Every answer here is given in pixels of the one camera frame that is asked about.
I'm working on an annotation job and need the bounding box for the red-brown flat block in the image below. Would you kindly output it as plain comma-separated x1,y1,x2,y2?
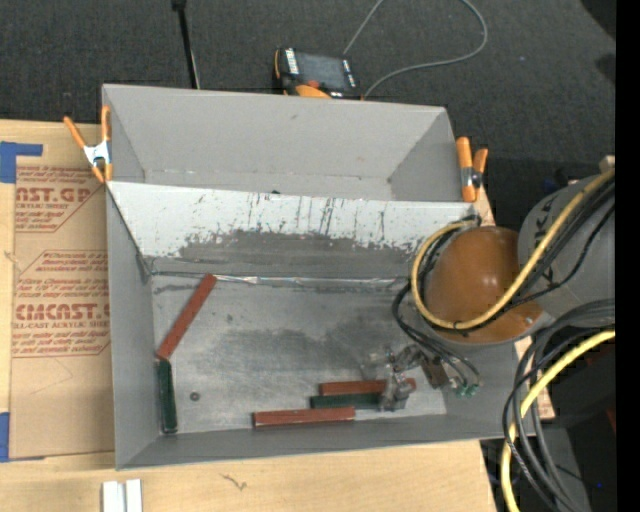
251,405,357,430
155,272,219,361
318,377,418,398

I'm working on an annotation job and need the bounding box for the dark green flat block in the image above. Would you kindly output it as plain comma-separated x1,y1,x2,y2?
309,392,385,410
157,360,180,435

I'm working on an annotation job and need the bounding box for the grey metal bin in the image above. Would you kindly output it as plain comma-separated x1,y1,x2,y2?
101,83,527,471

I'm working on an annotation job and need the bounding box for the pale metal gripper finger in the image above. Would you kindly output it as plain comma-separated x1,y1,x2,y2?
360,349,400,377
379,370,412,413

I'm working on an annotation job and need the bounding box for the brown cardboard board red print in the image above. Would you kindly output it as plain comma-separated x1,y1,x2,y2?
0,118,117,462

